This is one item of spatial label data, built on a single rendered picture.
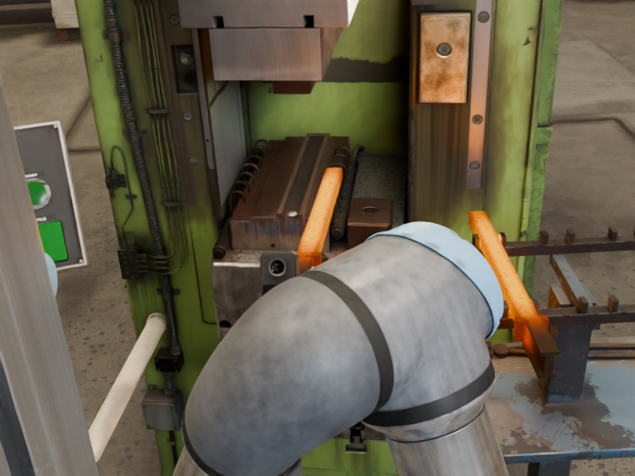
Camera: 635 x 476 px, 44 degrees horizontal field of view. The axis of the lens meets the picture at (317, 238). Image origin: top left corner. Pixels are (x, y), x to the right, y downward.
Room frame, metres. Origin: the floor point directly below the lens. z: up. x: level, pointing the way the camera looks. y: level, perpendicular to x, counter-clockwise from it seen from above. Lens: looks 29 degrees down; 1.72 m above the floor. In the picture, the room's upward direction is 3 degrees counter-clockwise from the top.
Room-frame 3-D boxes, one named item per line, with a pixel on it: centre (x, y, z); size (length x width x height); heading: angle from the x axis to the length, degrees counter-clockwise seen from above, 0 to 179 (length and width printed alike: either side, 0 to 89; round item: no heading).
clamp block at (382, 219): (1.42, -0.11, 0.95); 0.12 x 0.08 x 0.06; 171
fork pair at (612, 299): (1.10, -0.42, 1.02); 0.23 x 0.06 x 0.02; 0
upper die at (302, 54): (1.60, 0.04, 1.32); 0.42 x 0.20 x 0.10; 171
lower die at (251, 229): (1.60, 0.04, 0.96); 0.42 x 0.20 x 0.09; 171
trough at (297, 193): (1.59, 0.02, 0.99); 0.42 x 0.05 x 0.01; 171
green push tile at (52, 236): (1.30, 0.51, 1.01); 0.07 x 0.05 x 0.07; 106
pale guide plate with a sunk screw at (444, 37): (1.47, -0.26, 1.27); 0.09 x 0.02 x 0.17; 81
